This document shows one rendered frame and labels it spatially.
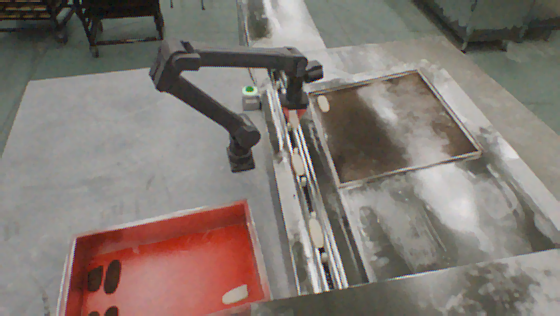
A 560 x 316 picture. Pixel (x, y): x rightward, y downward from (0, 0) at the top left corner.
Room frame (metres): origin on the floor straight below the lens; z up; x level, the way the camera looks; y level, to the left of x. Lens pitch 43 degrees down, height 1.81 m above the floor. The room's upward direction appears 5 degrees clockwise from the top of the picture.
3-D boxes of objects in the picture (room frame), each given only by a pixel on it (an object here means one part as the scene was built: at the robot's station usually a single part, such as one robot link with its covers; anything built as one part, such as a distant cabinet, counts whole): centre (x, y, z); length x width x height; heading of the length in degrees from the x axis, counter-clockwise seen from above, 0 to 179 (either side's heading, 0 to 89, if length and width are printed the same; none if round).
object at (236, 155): (0.93, 0.23, 0.86); 0.12 x 0.09 x 0.08; 21
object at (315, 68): (1.07, 0.02, 1.14); 0.11 x 0.09 x 0.12; 124
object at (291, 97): (1.04, 0.05, 1.05); 0.10 x 0.07 x 0.07; 105
